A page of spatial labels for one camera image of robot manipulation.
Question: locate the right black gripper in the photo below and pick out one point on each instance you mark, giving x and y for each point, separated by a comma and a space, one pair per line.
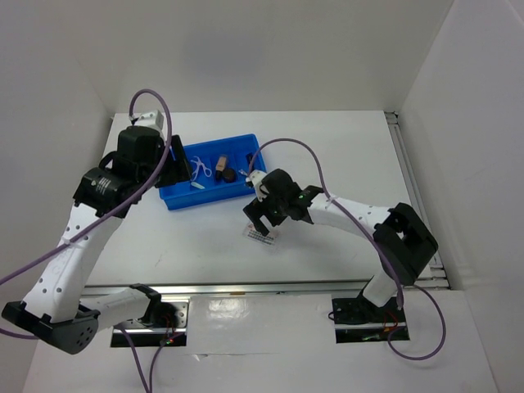
255, 210

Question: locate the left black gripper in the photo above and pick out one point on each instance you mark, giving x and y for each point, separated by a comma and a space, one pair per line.
178, 170

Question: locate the makeup sticker card packet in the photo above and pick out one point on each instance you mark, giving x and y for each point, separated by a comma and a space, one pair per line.
268, 242

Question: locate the blue plastic organizer tray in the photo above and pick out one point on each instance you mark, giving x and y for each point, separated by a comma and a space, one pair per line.
203, 157

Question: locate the beige foundation bottle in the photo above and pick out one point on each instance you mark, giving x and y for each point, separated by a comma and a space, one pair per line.
220, 166

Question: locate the dark brown cream jar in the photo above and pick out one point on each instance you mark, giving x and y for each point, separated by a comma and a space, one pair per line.
229, 175

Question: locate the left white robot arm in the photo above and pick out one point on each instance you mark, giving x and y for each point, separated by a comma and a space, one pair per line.
52, 311

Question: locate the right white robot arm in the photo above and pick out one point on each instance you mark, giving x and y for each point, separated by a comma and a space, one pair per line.
402, 240

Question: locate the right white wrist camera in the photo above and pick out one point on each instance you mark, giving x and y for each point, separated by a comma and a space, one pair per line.
254, 180

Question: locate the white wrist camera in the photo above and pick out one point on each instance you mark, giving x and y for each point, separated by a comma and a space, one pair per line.
254, 180
152, 120

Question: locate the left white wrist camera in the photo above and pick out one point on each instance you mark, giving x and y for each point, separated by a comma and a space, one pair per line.
152, 120

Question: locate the aluminium front rail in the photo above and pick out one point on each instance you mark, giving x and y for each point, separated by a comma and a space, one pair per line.
256, 288

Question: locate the aluminium rail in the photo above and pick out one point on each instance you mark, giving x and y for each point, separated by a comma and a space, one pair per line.
438, 278
256, 288

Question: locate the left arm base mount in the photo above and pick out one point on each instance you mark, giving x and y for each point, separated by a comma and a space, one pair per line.
171, 326

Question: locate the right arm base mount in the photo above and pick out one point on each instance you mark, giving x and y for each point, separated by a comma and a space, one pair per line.
357, 321

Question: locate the aluminium right rail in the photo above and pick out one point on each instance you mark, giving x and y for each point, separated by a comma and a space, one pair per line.
438, 278

